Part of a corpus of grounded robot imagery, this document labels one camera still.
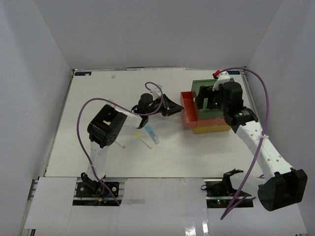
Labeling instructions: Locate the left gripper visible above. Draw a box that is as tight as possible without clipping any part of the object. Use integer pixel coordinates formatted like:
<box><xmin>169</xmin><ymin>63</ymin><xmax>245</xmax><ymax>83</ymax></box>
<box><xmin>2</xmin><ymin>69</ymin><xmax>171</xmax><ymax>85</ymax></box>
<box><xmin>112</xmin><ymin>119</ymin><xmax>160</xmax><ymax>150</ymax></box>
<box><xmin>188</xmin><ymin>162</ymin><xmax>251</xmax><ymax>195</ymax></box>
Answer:
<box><xmin>146</xmin><ymin>94</ymin><xmax>183</xmax><ymax>118</ymax></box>

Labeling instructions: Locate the red drawer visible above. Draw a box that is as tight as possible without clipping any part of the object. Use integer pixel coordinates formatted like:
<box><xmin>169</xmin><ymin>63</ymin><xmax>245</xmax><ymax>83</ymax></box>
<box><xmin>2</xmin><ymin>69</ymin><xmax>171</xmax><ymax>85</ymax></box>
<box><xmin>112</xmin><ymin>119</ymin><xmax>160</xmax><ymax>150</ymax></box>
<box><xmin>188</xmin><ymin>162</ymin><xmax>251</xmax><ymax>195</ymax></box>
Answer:
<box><xmin>180</xmin><ymin>91</ymin><xmax>198</xmax><ymax>129</ymax></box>

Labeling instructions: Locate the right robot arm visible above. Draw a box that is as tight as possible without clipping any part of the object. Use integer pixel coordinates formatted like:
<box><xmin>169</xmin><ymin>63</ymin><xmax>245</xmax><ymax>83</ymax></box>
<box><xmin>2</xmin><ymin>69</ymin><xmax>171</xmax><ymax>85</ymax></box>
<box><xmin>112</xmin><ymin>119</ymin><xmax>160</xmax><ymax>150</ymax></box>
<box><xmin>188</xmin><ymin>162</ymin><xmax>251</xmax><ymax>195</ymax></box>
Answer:
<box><xmin>195</xmin><ymin>81</ymin><xmax>308</xmax><ymax>211</ymax></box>

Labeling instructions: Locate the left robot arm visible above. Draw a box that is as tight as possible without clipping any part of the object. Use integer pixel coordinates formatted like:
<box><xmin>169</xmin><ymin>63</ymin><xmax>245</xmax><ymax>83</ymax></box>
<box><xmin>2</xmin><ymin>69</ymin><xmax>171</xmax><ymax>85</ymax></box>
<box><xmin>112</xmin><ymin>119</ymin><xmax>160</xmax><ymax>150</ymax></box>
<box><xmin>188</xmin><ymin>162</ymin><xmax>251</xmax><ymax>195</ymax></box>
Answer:
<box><xmin>87</xmin><ymin>93</ymin><xmax>184</xmax><ymax>196</ymax></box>

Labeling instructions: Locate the stacked drawer box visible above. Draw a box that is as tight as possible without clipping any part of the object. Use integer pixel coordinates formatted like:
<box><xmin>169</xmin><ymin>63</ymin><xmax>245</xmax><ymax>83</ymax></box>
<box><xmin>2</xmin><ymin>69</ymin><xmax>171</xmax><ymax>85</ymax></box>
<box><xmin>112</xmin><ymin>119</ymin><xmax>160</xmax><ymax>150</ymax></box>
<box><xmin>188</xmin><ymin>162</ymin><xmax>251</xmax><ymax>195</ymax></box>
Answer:
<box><xmin>191</xmin><ymin>79</ymin><xmax>231</xmax><ymax>134</ymax></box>

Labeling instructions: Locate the blue highlighter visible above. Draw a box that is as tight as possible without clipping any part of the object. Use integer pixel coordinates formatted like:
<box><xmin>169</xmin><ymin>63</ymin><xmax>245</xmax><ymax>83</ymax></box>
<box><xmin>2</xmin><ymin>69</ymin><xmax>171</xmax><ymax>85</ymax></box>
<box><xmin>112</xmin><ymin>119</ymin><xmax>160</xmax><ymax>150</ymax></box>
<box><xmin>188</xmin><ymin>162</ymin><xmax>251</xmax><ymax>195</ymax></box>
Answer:
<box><xmin>145</xmin><ymin>125</ymin><xmax>159</xmax><ymax>145</ymax></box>

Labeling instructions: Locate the yellow cap pen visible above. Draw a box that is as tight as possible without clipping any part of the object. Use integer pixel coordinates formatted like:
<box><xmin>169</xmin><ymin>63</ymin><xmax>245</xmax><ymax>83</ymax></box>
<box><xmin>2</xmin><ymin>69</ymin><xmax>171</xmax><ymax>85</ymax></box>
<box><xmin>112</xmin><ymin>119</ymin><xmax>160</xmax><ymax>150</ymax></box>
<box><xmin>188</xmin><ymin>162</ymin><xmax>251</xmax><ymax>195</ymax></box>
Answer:
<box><xmin>135</xmin><ymin>132</ymin><xmax>153</xmax><ymax>149</ymax></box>

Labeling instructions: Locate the pink cap white pen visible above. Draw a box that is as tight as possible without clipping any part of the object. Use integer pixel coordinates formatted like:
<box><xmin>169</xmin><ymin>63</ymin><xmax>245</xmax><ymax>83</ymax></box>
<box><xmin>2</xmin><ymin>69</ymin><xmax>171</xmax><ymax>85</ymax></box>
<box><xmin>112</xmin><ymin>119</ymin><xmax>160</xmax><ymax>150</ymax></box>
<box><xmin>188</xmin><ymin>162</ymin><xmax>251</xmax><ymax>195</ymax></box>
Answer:
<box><xmin>115</xmin><ymin>140</ymin><xmax>126</xmax><ymax>148</ymax></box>

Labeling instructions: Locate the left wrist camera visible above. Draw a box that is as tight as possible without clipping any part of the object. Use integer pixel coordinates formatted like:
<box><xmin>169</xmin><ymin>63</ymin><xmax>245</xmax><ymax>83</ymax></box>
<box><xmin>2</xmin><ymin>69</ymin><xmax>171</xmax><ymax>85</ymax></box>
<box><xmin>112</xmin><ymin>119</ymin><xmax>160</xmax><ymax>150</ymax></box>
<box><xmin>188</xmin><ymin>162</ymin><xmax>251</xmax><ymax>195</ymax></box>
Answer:
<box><xmin>150</xmin><ymin>85</ymin><xmax>161</xmax><ymax>99</ymax></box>

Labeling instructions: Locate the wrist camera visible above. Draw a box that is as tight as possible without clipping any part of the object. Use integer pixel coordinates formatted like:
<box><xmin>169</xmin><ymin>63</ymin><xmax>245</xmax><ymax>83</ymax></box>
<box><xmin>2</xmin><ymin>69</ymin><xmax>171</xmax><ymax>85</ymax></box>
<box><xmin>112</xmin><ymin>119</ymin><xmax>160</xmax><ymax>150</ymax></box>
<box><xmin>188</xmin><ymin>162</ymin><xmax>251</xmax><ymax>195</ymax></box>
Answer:
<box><xmin>150</xmin><ymin>85</ymin><xmax>161</xmax><ymax>99</ymax></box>
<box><xmin>212</xmin><ymin>71</ymin><xmax>234</xmax><ymax>91</ymax></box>

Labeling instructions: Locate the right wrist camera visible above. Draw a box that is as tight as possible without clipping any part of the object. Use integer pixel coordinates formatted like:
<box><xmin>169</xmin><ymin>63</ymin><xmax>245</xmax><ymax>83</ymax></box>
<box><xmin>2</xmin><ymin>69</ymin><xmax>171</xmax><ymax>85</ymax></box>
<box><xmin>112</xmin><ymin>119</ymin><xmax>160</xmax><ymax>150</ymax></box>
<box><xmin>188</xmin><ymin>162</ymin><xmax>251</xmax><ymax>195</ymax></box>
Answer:
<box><xmin>212</xmin><ymin>71</ymin><xmax>234</xmax><ymax>91</ymax></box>

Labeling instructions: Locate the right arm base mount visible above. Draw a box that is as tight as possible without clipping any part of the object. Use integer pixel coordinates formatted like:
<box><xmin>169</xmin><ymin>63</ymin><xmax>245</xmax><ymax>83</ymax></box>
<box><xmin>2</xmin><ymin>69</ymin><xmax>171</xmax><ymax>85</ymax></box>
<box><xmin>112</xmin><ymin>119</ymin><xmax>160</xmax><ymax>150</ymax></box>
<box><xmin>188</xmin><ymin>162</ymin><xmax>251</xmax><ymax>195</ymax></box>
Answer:
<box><xmin>200</xmin><ymin>169</ymin><xmax>243</xmax><ymax>209</ymax></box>

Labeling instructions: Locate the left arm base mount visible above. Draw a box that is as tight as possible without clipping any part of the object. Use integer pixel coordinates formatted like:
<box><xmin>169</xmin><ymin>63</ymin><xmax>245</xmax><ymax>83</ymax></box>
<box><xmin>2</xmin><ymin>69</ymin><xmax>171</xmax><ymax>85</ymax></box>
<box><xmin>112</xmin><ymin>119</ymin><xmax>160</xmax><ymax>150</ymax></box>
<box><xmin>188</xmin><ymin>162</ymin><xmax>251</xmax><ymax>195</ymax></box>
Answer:
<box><xmin>75</xmin><ymin>172</ymin><xmax>120</xmax><ymax>200</ymax></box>

